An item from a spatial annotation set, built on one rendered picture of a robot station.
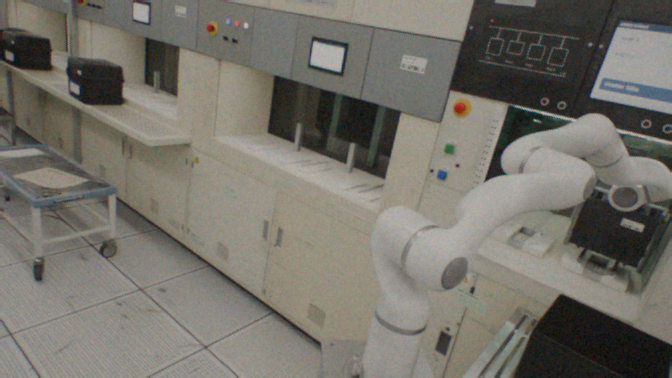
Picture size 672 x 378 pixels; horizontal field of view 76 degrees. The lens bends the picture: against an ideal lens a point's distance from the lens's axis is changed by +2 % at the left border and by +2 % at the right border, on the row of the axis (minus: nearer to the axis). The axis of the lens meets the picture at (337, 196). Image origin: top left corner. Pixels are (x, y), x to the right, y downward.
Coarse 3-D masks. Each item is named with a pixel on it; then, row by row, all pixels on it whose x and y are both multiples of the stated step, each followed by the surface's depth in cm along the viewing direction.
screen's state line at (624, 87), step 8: (608, 80) 123; (616, 80) 122; (600, 88) 124; (608, 88) 123; (616, 88) 122; (624, 88) 121; (632, 88) 120; (640, 88) 119; (648, 88) 117; (656, 88) 116; (640, 96) 119; (648, 96) 118; (656, 96) 117; (664, 96) 116
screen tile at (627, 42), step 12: (624, 36) 119; (636, 36) 117; (648, 36) 116; (624, 48) 119; (636, 48) 118; (648, 48) 116; (612, 60) 121; (624, 60) 120; (660, 60) 115; (612, 72) 122; (624, 72) 120; (636, 72) 118; (648, 72) 117
